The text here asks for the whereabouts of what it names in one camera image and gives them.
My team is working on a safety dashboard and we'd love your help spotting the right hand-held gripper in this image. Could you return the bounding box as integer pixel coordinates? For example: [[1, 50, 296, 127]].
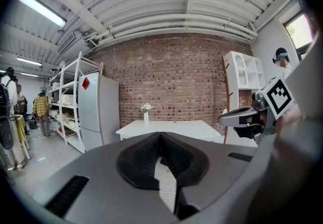
[[218, 76, 295, 145]]

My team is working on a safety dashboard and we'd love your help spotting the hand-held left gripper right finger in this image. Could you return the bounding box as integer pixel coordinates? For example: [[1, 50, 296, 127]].
[[160, 131, 263, 224]]

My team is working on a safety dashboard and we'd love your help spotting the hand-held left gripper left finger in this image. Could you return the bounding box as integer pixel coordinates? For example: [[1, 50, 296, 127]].
[[32, 131, 177, 224]]

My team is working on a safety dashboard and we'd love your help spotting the white desk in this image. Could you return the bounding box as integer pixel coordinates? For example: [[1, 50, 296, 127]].
[[115, 119, 223, 143]]

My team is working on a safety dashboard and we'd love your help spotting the wooden coat rack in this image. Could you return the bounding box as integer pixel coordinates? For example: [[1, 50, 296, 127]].
[[221, 54, 235, 144]]

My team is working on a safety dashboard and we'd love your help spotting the white cabinet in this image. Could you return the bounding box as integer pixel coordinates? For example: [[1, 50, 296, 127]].
[[224, 50, 266, 147]]

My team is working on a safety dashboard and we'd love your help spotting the white flower bouquet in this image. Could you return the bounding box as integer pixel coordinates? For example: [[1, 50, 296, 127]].
[[140, 102, 155, 114]]

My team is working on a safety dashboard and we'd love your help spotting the silver grey fridge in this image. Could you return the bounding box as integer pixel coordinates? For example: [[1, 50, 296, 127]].
[[77, 71, 121, 152]]

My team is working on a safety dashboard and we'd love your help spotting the white storage box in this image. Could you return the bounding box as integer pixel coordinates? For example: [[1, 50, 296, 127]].
[[61, 94, 79, 106]]

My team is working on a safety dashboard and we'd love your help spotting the white ceiling pipe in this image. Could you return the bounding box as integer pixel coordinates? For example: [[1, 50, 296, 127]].
[[96, 26, 256, 46], [107, 13, 257, 37]]

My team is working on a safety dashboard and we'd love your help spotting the window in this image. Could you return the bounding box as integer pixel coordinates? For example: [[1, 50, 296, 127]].
[[283, 12, 314, 55]]

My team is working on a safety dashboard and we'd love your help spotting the striped bag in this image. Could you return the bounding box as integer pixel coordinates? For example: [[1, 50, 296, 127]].
[[28, 114, 39, 130]]

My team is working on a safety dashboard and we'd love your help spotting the table with yellow-green cloth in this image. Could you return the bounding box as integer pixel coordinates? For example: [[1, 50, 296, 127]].
[[14, 114, 32, 160]]

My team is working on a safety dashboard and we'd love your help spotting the ceiling air vent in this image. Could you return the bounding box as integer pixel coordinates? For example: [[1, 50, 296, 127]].
[[57, 31, 76, 55]]

